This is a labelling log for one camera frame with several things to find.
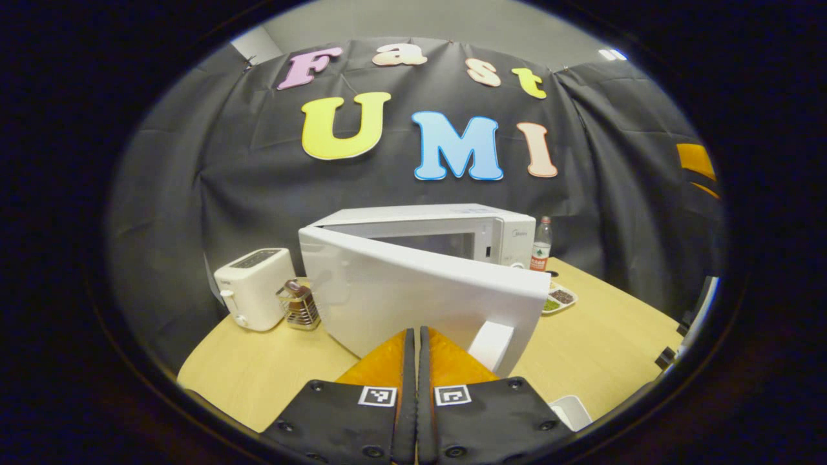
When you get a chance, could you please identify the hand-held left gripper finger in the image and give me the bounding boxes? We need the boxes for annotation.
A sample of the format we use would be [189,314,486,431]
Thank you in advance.
[417,326,576,465]
[258,328,417,465]

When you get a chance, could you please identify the white microwave oven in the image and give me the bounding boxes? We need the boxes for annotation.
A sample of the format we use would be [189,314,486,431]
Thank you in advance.
[298,203,551,378]

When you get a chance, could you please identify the white divided snack tray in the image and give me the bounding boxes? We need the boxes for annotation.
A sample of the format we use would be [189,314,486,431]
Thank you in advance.
[541,281,579,315]

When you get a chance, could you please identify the clear bottle with red label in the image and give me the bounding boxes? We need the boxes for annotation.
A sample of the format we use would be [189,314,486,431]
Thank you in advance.
[530,216,553,272]

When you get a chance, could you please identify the white toaster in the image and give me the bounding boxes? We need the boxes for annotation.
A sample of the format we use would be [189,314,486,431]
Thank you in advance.
[214,248,297,332]

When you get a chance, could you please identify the black backdrop cloth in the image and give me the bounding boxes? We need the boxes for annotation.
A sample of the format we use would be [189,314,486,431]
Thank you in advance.
[107,37,724,369]

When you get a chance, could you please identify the metal wire condiment holder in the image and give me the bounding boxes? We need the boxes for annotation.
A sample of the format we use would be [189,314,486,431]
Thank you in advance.
[277,278,322,331]

